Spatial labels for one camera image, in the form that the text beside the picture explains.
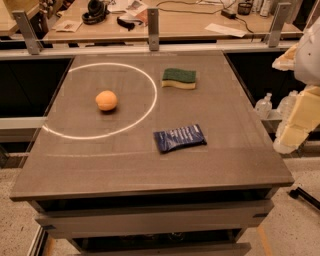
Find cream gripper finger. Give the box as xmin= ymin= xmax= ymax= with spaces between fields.
xmin=273 ymin=85 xmax=320 ymax=154
xmin=272 ymin=44 xmax=298 ymax=71

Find blue rxbar blueberry wrapper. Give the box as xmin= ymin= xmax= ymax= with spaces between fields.
xmin=153 ymin=124 xmax=207 ymax=153

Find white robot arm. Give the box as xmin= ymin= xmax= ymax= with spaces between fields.
xmin=272 ymin=17 xmax=320 ymax=154

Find green and yellow sponge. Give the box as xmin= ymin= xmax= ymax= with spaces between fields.
xmin=161 ymin=68 xmax=196 ymax=90

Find clear plastic bottle right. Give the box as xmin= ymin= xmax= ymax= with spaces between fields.
xmin=276 ymin=90 xmax=298 ymax=121

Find clear plastic bottle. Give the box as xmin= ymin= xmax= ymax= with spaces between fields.
xmin=276 ymin=90 xmax=298 ymax=121
xmin=255 ymin=93 xmax=272 ymax=120

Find clear plastic bottle left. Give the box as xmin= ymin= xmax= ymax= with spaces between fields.
xmin=255 ymin=93 xmax=272 ymax=120

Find black mesh cup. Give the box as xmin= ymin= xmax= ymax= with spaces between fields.
xmin=237 ymin=2 xmax=252 ymax=16

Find black stand leg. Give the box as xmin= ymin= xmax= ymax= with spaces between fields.
xmin=289 ymin=187 xmax=320 ymax=210

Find white paper sheet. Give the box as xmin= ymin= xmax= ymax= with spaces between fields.
xmin=205 ymin=23 xmax=246 ymax=38

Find magazine papers stack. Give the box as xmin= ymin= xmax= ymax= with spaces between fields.
xmin=107 ymin=0 xmax=148 ymax=25

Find black sunglasses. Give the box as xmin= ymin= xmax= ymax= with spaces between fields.
xmin=117 ymin=17 xmax=143 ymax=31

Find upper table drawer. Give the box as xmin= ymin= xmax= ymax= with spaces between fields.
xmin=36 ymin=200 xmax=274 ymax=238

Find orange fruit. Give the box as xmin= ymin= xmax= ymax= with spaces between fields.
xmin=95 ymin=90 xmax=118 ymax=111

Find black headphones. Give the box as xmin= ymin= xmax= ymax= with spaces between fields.
xmin=82 ymin=0 xmax=109 ymax=25

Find small paper card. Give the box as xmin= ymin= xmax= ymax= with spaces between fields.
xmin=53 ymin=20 xmax=82 ymax=33

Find right metal bracket post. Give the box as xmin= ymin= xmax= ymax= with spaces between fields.
xmin=264 ymin=2 xmax=291 ymax=48

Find metal bracket post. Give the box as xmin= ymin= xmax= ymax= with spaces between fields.
xmin=264 ymin=2 xmax=291 ymax=48
xmin=147 ymin=8 xmax=159 ymax=51
xmin=12 ymin=10 xmax=42 ymax=55

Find black power adapter with cable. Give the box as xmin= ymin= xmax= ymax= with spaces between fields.
xmin=156 ymin=0 xmax=254 ymax=33

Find middle metal bracket post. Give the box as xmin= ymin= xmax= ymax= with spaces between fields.
xmin=147 ymin=8 xmax=159 ymax=51

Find left metal bracket post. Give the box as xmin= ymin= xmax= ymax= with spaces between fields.
xmin=12 ymin=10 xmax=42 ymax=55

